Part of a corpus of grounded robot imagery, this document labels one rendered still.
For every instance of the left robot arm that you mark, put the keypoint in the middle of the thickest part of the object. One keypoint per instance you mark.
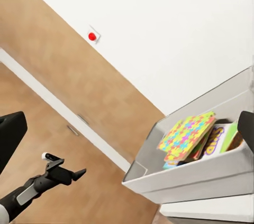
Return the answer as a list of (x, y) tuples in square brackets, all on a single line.
[(17, 201)]

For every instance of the toy box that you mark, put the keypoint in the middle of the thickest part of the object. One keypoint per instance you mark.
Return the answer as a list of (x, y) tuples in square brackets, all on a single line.
[(224, 174)]

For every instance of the jigsaw puzzle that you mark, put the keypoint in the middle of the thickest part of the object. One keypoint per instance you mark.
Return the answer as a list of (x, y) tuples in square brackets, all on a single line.
[(195, 153), (183, 138)]

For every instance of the electric switch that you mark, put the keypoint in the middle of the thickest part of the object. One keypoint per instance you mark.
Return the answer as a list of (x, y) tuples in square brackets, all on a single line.
[(91, 34)]

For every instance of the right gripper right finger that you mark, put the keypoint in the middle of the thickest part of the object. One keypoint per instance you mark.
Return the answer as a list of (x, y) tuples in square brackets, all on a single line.
[(246, 128)]

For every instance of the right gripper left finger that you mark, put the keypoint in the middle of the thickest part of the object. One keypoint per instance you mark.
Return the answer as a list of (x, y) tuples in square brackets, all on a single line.
[(13, 127)]

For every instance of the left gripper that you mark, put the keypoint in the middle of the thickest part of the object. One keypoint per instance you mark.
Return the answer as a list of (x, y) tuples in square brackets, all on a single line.
[(54, 175)]

